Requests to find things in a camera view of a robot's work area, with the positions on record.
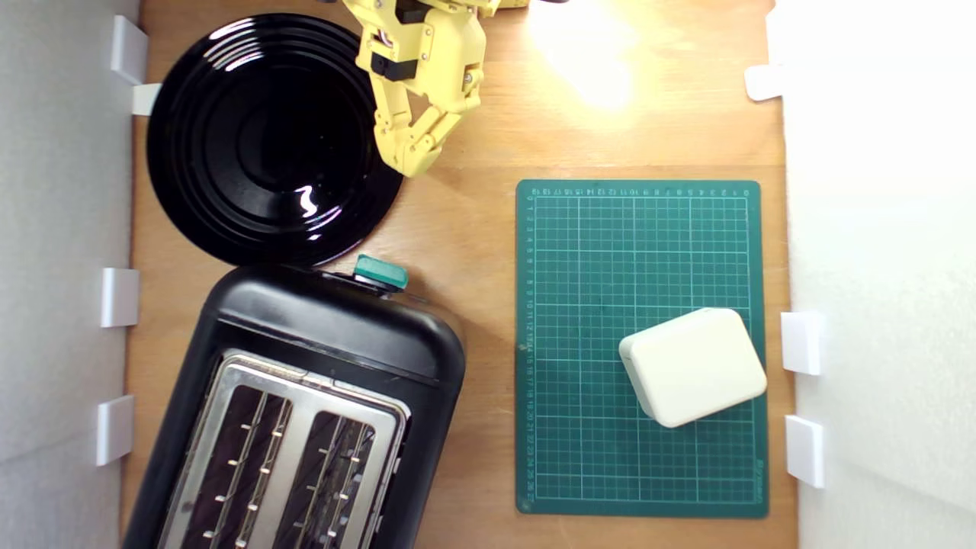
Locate white wall clip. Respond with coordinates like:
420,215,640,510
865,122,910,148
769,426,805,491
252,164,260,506
111,15,149,85
780,311,824,376
131,82,162,117
101,267,141,329
785,415,826,490
744,63,786,102
95,394,136,467

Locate white block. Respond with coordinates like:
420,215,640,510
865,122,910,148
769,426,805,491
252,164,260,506
618,307,769,429

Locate black plate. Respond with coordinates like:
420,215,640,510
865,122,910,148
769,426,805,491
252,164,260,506
146,13,406,268

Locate black two-slot toaster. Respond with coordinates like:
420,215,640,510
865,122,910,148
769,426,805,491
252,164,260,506
122,263,467,549

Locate green toaster lever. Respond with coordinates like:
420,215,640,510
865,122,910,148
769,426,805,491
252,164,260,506
354,255,409,291

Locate green cutting mat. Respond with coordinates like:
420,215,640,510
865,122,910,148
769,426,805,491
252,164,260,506
515,179,769,519

